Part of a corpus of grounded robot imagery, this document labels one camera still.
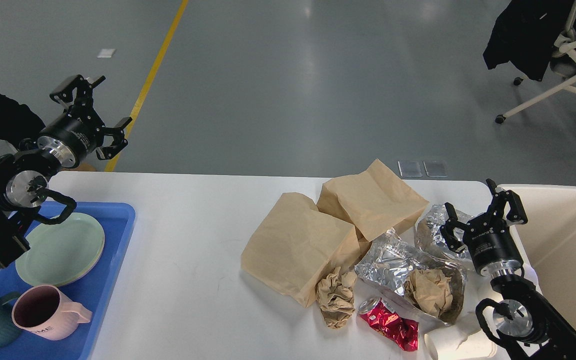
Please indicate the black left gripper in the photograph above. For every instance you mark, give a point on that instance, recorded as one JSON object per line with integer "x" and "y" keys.
{"x": 79, "y": 131}

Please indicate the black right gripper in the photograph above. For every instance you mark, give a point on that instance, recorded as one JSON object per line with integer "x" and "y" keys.
{"x": 493, "y": 252}

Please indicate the mint green plate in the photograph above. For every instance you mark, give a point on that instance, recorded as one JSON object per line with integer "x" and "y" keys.
{"x": 59, "y": 252}

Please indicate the pink mug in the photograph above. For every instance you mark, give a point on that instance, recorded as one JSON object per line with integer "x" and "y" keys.
{"x": 45, "y": 311}

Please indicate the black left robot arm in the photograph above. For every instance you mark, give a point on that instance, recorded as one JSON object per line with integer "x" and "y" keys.
{"x": 26, "y": 201}

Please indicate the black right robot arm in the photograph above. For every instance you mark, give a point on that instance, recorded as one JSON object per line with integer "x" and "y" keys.
{"x": 523, "y": 323}

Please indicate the tan boot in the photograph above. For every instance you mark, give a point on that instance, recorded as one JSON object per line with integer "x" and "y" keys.
{"x": 84, "y": 167}

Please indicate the rear silver foil wrapper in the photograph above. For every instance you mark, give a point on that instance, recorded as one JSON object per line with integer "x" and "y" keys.
{"x": 428, "y": 237}

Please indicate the right clear floor plate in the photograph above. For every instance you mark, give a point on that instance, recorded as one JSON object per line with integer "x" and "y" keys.
{"x": 435, "y": 168}

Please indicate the clear floor plate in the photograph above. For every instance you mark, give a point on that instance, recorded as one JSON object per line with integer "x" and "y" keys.
{"x": 435, "y": 168}
{"x": 409, "y": 169}

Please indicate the white floor tag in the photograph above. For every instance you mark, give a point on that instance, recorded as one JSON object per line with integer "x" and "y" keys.
{"x": 106, "y": 53}

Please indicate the beige plastic bin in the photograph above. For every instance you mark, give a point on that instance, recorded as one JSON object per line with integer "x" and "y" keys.
{"x": 549, "y": 241}

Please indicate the crumpled paper in foil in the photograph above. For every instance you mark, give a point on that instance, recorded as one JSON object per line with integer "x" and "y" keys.
{"x": 429, "y": 290}

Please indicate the left clear floor plate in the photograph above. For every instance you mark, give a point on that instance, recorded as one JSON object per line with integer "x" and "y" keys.
{"x": 409, "y": 169}

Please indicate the blue plastic tray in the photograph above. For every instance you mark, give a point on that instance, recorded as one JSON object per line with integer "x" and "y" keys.
{"x": 93, "y": 290}

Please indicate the silver foil bag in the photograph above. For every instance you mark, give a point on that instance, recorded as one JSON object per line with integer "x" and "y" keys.
{"x": 389, "y": 261}

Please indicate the rear brown paper bag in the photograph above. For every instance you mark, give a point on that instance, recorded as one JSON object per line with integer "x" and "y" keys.
{"x": 374, "y": 201}

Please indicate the white paper cup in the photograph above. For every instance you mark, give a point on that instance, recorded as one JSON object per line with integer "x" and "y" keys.
{"x": 465, "y": 340}

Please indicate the crushed red can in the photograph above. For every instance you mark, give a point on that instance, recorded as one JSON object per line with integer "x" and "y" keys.
{"x": 378, "y": 313}

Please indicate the yellow plate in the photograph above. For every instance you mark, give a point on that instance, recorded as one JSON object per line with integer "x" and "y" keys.
{"x": 88, "y": 268}

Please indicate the crumpled brown paper ball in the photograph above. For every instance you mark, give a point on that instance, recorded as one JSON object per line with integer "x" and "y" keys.
{"x": 336, "y": 298}

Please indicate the large brown paper bag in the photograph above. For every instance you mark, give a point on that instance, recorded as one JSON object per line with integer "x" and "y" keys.
{"x": 296, "y": 245}

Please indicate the black jacket on chair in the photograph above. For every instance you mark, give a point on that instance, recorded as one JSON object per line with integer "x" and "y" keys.
{"x": 524, "y": 34}

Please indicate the teal mug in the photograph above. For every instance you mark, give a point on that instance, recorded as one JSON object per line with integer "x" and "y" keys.
{"x": 8, "y": 331}

